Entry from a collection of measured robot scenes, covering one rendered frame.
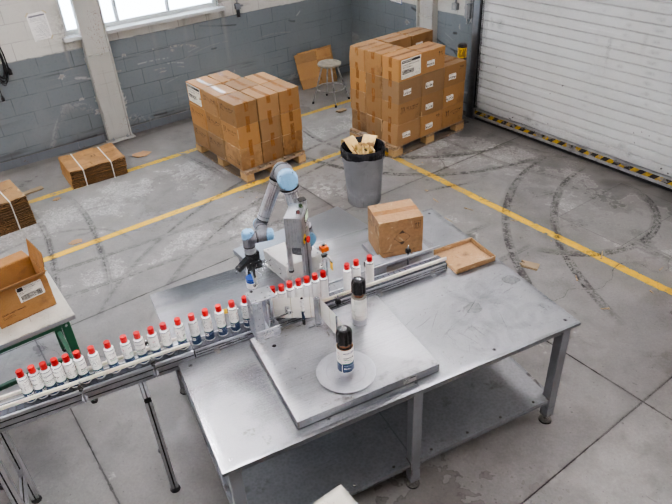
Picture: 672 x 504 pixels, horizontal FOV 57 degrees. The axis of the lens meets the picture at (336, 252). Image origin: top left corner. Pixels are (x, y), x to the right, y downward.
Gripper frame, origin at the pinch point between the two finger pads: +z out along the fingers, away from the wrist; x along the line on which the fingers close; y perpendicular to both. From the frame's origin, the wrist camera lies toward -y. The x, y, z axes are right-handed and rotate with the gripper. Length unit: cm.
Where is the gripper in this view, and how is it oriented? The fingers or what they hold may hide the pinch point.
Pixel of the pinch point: (251, 279)
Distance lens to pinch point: 394.2
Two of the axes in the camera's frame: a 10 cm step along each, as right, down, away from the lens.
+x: -6.0, -4.2, 6.8
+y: 8.0, -3.7, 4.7
